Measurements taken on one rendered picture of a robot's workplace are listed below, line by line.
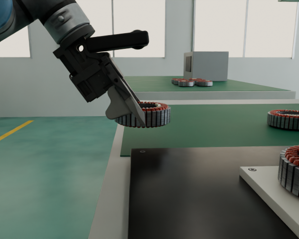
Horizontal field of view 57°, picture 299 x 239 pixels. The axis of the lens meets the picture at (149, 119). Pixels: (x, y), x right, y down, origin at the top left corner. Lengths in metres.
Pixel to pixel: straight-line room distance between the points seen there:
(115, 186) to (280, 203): 0.21
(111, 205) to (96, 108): 4.52
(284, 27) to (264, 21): 0.37
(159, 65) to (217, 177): 4.42
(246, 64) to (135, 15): 2.06
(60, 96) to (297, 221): 4.76
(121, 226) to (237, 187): 0.14
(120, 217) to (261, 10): 5.05
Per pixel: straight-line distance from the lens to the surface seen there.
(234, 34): 5.05
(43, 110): 5.05
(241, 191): 0.35
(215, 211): 0.30
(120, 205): 0.35
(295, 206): 0.31
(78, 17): 0.53
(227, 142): 0.61
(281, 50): 5.37
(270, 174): 0.37
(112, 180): 0.42
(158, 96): 1.61
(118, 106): 0.50
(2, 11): 0.40
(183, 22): 4.85
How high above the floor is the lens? 0.92
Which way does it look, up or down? 12 degrees down
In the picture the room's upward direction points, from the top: straight up
